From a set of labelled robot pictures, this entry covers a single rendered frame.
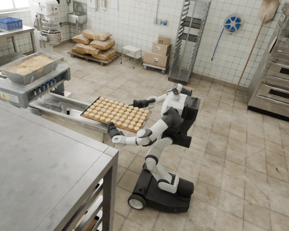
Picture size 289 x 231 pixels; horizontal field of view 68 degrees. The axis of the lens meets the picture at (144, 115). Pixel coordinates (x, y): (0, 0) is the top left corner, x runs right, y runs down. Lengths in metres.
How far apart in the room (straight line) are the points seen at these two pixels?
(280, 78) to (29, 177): 4.55
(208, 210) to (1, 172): 2.49
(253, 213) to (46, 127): 2.73
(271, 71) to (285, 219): 2.62
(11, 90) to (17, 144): 1.64
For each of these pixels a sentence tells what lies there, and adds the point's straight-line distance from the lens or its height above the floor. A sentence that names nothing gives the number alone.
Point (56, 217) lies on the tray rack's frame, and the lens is 0.47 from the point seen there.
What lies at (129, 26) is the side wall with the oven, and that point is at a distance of 6.24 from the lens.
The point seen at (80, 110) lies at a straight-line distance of 2.46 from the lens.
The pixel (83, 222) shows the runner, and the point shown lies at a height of 1.58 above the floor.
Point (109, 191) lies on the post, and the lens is 0.68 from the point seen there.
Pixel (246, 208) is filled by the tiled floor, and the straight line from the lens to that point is 3.07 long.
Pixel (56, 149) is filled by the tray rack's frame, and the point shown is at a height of 1.82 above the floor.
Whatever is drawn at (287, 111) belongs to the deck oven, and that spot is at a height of 0.24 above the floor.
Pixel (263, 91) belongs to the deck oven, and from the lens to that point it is 4.85.
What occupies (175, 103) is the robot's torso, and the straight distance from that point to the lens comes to 1.79.
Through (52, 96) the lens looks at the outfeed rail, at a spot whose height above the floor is 0.88.
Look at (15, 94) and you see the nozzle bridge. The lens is 2.23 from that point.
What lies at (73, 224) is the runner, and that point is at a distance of 0.61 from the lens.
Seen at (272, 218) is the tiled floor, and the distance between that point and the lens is 3.16.
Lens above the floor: 2.22
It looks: 35 degrees down
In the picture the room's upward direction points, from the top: 9 degrees clockwise
